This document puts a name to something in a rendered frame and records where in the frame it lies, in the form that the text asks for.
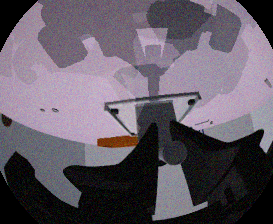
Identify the orange rectangular tray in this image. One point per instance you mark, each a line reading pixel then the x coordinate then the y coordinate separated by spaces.
pixel 118 142

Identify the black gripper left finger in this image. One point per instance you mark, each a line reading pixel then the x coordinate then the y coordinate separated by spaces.
pixel 136 176

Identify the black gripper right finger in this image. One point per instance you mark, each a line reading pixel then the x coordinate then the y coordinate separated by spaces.
pixel 209 160

